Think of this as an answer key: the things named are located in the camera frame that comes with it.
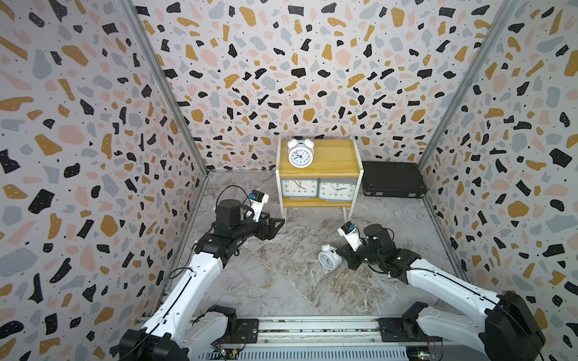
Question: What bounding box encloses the white twin-bell clock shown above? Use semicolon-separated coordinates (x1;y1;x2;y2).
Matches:
287;138;315;168
318;244;343;272

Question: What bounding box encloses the grey square clock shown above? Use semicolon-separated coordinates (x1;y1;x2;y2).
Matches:
318;177;357;202
281;178;319;198

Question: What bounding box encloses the wooden shelf white metal frame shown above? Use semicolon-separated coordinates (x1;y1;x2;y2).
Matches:
275;135;364;221

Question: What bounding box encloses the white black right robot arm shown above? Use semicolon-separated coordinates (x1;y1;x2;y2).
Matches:
337;222;546;360

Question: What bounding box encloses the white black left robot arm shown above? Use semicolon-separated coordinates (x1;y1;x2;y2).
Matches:
118;190;285;360

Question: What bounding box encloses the black flat case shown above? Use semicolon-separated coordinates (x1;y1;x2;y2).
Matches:
361;161;427;199

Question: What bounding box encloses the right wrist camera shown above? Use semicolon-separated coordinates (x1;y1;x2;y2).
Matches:
338;221;363;252

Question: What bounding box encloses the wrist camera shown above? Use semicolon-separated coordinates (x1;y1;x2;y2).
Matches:
338;221;363;252
245;190;270;223

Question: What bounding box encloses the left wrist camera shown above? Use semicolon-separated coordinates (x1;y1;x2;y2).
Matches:
245;190;270;223

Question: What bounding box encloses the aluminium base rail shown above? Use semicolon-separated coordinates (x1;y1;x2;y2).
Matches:
180;314;511;361

